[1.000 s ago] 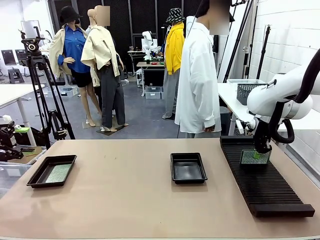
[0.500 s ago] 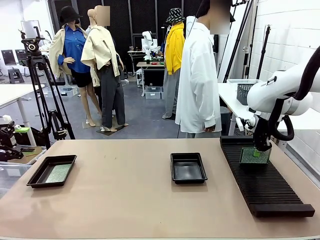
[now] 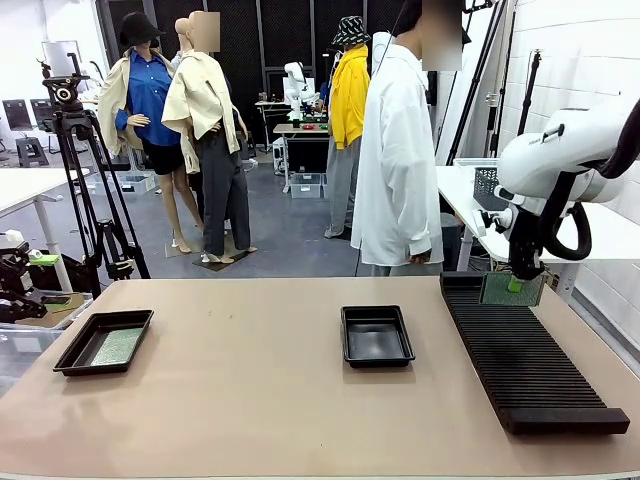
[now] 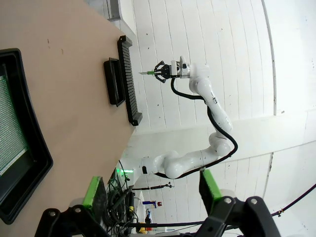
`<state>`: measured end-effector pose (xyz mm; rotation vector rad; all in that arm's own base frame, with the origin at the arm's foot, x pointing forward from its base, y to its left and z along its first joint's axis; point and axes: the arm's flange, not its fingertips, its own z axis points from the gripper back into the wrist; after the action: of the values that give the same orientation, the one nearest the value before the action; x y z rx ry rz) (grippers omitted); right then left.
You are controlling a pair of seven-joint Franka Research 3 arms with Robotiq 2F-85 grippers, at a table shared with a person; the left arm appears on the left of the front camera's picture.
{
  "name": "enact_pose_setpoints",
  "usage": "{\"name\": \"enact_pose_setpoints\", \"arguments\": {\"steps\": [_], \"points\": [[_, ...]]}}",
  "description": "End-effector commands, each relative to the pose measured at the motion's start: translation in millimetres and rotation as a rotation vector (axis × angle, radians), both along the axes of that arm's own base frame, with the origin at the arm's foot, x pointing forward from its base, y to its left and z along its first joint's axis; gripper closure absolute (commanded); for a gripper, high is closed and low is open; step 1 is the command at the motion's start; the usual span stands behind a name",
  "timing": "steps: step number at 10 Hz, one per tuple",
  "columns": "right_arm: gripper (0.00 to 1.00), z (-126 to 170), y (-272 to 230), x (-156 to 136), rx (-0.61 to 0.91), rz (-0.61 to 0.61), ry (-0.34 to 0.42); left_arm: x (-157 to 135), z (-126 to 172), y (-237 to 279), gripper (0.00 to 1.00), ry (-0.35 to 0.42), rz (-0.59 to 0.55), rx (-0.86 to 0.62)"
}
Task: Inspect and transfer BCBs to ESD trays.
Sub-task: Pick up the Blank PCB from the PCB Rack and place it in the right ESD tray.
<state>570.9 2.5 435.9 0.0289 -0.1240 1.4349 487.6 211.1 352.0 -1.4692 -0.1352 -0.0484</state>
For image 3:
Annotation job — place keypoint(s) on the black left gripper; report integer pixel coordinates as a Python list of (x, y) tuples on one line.
[(12, 275)]

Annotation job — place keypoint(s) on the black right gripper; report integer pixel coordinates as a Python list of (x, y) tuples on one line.
[(524, 245)]

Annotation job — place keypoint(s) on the green circuit board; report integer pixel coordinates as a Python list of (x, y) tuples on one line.
[(495, 292), (117, 346)]

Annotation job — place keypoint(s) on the black ESD tray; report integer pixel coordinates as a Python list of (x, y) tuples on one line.
[(80, 350), (377, 340)]

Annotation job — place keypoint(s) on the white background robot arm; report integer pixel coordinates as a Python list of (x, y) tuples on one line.
[(296, 85)]

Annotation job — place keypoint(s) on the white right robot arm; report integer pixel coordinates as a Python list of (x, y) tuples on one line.
[(550, 155)]

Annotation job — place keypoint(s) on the person's left hand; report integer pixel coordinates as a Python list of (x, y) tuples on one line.
[(420, 258)]

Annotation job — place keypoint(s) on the brown cardboard box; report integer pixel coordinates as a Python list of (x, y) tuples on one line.
[(65, 312)]

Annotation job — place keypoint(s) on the black slotted board rack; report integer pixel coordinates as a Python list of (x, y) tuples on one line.
[(520, 360)]

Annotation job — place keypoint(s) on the dark grey waste bin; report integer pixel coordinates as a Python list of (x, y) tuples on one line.
[(450, 235)]

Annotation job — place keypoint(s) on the white work table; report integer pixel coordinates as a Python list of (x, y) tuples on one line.
[(25, 185)]

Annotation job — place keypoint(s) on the grey woven plastic basket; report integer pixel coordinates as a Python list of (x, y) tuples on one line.
[(485, 187)]

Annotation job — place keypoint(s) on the white side table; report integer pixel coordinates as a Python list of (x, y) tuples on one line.
[(460, 200)]

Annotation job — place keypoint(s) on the clear plastic bin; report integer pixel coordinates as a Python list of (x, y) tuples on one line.
[(475, 162)]

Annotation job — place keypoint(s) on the black step stool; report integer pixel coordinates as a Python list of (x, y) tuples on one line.
[(31, 152)]

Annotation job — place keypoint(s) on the black light stand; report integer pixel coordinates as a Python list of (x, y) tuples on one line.
[(527, 100)]

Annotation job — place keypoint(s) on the person in white shirt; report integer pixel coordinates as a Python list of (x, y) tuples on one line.
[(395, 150)]

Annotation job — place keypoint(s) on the black leaning tripod stand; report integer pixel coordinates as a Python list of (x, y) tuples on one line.
[(475, 85)]

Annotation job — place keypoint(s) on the mannequin in blue shirt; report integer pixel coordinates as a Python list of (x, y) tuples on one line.
[(147, 100)]

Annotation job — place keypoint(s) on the mannequin in cream jacket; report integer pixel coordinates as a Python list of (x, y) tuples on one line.
[(210, 125)]

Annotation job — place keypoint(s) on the clear plastic storage box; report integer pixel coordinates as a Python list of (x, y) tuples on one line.
[(306, 185)]

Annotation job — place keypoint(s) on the mannequin in yellow hoodie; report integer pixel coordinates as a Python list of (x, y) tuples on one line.
[(347, 100)]

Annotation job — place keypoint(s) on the background workbench table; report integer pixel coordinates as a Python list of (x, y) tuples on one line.
[(300, 145)]

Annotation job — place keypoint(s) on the black brimmed hat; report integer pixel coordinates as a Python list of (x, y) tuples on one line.
[(137, 30)]

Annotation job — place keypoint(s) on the patterned bucket hat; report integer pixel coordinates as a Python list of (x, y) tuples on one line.
[(351, 31)]

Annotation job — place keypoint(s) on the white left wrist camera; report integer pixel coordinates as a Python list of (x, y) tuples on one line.
[(11, 239)]

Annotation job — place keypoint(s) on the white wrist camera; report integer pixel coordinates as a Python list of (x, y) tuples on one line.
[(11, 239), (492, 220)]

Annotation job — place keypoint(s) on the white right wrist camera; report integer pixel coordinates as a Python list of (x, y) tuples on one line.
[(492, 220)]

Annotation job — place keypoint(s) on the black camera tripod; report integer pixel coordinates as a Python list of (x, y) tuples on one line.
[(85, 200)]

